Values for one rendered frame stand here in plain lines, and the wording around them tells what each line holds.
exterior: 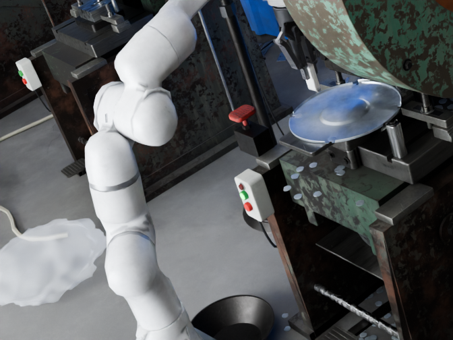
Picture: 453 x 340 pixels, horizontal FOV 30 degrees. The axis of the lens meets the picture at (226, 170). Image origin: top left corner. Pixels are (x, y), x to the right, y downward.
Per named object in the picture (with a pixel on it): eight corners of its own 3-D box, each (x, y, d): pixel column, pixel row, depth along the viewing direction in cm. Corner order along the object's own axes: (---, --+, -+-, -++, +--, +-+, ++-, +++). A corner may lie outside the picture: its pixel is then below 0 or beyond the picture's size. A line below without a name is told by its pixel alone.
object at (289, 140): (325, 197, 209) (311, 152, 202) (290, 181, 220) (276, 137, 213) (396, 146, 218) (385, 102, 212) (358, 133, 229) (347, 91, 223)
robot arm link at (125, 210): (86, 195, 176) (93, 152, 192) (110, 289, 189) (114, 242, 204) (139, 187, 176) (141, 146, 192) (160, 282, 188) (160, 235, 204)
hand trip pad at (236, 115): (245, 142, 238) (238, 119, 234) (234, 137, 242) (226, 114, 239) (264, 129, 240) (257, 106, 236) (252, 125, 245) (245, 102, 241)
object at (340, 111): (307, 89, 232) (306, 86, 232) (411, 78, 219) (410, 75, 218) (275, 147, 210) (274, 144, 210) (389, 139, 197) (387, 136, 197)
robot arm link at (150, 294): (136, 357, 189) (95, 274, 177) (138, 305, 205) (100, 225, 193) (183, 344, 188) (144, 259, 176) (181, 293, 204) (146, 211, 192)
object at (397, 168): (412, 185, 203) (408, 164, 200) (296, 139, 238) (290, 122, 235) (495, 124, 214) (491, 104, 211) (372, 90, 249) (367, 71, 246)
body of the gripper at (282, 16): (290, -10, 199) (301, 25, 204) (263, 7, 196) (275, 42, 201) (311, -6, 194) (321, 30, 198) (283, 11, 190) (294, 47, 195)
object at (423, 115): (451, 142, 202) (444, 105, 197) (401, 126, 215) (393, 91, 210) (468, 130, 204) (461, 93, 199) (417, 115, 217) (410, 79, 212)
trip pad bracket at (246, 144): (271, 192, 243) (251, 135, 233) (251, 183, 251) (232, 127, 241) (286, 181, 245) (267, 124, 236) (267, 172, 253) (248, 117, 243)
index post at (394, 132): (400, 159, 203) (392, 125, 198) (391, 156, 205) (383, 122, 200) (408, 153, 204) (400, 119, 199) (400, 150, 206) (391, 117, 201)
